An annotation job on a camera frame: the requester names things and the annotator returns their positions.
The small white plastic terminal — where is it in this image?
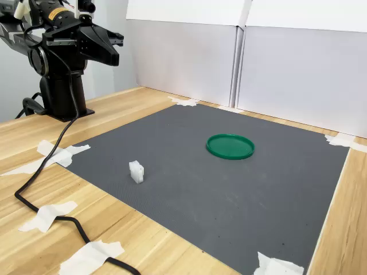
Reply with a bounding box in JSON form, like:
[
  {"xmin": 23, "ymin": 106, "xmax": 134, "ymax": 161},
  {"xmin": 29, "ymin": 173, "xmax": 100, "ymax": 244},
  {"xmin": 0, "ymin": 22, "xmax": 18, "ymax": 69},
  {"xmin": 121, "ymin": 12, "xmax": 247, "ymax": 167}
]
[{"xmin": 128, "ymin": 160, "xmax": 145, "ymax": 184}]

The round green lid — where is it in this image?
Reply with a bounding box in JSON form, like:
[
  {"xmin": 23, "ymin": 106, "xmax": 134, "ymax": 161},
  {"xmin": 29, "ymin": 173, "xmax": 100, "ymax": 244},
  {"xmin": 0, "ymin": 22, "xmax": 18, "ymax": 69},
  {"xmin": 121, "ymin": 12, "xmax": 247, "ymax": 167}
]
[{"xmin": 205, "ymin": 133, "xmax": 255, "ymax": 160}]

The white partition panel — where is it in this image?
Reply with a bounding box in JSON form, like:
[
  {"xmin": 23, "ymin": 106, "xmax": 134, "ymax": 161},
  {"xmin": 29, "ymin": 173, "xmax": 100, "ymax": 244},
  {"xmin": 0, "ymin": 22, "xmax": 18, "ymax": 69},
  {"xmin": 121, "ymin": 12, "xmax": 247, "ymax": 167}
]
[
  {"xmin": 235, "ymin": 0, "xmax": 367, "ymax": 140},
  {"xmin": 126, "ymin": 0, "xmax": 252, "ymax": 108}
]

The white tape piece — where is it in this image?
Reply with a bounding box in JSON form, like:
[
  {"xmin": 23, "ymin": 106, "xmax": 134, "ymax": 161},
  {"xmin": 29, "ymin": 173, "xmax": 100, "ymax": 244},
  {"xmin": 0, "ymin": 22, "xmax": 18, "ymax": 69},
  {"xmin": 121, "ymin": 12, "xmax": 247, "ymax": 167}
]
[
  {"xmin": 18, "ymin": 200, "xmax": 78, "ymax": 233},
  {"xmin": 217, "ymin": 105, "xmax": 244, "ymax": 114},
  {"xmin": 323, "ymin": 133, "xmax": 367, "ymax": 152},
  {"xmin": 253, "ymin": 251, "xmax": 304, "ymax": 275},
  {"xmin": 58, "ymin": 239, "xmax": 126, "ymax": 275},
  {"xmin": 167, "ymin": 96, "xmax": 200, "ymax": 107},
  {"xmin": 0, "ymin": 139, "xmax": 91, "ymax": 177}
]

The dark grey mat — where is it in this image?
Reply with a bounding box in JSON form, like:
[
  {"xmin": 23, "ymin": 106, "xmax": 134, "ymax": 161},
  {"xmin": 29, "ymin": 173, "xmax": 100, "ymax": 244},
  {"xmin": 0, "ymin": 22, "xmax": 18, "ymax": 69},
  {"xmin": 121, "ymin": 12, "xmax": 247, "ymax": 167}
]
[{"xmin": 56, "ymin": 103, "xmax": 350, "ymax": 275}]

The small white camera box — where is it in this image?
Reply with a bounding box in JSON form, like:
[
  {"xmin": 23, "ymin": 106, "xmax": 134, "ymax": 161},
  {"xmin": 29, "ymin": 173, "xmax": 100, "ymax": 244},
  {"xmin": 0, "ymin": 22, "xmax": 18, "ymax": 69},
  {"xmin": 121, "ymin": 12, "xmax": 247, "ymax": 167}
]
[{"xmin": 72, "ymin": 0, "xmax": 97, "ymax": 22}]

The white plastic cable connector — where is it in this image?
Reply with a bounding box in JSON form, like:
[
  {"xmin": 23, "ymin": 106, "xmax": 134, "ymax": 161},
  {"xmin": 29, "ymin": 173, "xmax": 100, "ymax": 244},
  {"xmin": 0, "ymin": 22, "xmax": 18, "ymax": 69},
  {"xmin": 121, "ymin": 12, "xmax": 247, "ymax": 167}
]
[{"xmin": 14, "ymin": 0, "xmax": 30, "ymax": 20}]

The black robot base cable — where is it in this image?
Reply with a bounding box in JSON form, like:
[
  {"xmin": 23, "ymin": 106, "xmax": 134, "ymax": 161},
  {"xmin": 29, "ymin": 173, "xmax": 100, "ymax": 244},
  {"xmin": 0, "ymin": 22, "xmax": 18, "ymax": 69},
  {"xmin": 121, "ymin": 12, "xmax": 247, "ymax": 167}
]
[{"xmin": 14, "ymin": 91, "xmax": 47, "ymax": 120}]

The black camera cable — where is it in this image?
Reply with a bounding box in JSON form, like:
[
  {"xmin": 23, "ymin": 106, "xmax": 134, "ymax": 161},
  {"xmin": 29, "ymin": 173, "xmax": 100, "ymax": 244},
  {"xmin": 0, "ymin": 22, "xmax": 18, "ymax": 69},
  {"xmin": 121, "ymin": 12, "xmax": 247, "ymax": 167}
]
[{"xmin": 14, "ymin": 24, "xmax": 142, "ymax": 275}]

